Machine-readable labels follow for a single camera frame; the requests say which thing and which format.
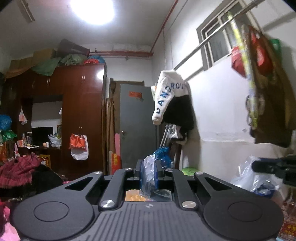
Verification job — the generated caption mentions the orange floral blanket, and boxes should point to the orange floral blanket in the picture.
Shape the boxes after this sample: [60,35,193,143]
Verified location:
[125,189,147,202]

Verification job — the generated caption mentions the white black hanging hoodie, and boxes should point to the white black hanging hoodie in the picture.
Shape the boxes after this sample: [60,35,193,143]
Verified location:
[152,70,194,133]

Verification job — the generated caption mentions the clear plastic bag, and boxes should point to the clear plastic bag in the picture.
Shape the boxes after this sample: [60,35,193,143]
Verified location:
[139,154,172,202]

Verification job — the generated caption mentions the grey metal door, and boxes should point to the grey metal door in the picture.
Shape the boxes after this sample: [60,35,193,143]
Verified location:
[119,84,157,168]

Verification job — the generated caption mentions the blue plastic bag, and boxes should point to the blue plastic bag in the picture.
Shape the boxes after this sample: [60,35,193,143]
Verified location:
[153,147,171,168]

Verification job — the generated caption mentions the green lidded box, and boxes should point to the green lidded box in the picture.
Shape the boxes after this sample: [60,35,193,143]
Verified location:
[182,167,199,176]

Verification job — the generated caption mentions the hanging brown bags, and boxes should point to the hanging brown bags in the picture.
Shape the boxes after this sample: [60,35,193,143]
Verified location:
[232,25,295,148]

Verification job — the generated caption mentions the dark red wooden wardrobe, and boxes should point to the dark red wooden wardrobe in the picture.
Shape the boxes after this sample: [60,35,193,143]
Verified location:
[1,64,106,180]

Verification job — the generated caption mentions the dark red striped cloth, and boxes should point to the dark red striped cloth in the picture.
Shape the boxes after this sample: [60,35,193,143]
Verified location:
[0,153,41,189]

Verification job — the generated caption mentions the orange white hanging bag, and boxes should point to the orange white hanging bag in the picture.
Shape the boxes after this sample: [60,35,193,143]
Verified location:
[69,133,89,161]

